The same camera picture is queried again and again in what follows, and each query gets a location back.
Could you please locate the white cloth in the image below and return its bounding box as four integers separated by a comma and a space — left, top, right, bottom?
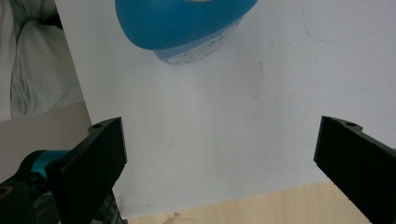
0, 0, 85, 122

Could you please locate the blue rounded bottle white base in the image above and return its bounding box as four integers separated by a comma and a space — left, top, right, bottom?
114, 0, 260, 65

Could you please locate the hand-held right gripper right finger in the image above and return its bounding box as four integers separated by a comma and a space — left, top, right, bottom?
313, 116, 396, 224

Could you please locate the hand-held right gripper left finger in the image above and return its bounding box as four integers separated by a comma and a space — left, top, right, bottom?
46, 117, 129, 224

